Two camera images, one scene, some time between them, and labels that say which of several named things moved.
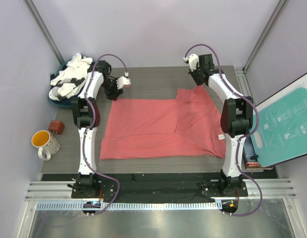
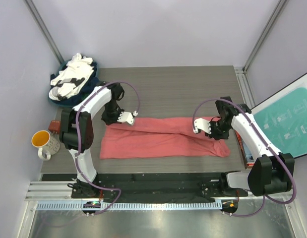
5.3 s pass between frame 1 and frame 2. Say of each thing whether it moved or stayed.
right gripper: moved
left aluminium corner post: stayed
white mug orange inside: stayed
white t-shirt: stayed
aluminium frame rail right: stayed
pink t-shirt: moved
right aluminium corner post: stayed
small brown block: stayed
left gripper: moved
